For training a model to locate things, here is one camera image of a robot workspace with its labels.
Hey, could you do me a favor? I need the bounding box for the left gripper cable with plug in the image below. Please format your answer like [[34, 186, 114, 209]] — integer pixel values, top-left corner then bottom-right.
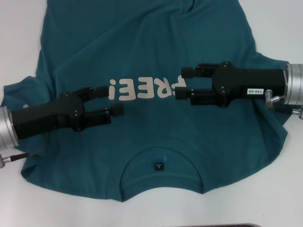
[[0, 139, 48, 169]]

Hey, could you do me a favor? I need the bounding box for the right gripper cable with plug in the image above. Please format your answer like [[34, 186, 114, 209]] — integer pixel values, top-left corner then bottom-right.
[[273, 106, 303, 122]]

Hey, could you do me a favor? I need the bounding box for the silver elbow connector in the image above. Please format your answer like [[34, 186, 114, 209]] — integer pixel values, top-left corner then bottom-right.
[[265, 88, 288, 110]]

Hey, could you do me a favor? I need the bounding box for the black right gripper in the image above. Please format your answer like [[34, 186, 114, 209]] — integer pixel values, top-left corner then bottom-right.
[[174, 61, 288, 108]]

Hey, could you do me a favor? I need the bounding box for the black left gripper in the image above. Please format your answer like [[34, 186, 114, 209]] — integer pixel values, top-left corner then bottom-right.
[[10, 85, 125, 140]]

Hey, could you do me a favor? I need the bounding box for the gripper cable with plug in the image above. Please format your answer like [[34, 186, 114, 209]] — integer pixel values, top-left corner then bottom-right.
[[0, 139, 48, 169], [273, 106, 303, 122]]

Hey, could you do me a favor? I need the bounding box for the teal t-shirt with FREE print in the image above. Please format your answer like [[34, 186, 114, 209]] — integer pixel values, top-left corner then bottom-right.
[[0, 0, 293, 204]]

